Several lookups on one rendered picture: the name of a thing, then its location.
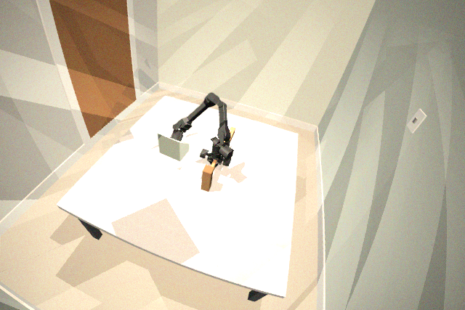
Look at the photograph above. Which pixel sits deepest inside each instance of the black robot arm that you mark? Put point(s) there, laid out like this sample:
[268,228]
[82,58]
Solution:
[221,145]

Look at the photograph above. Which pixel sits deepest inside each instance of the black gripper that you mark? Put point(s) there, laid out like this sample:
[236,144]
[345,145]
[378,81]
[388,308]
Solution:
[214,156]

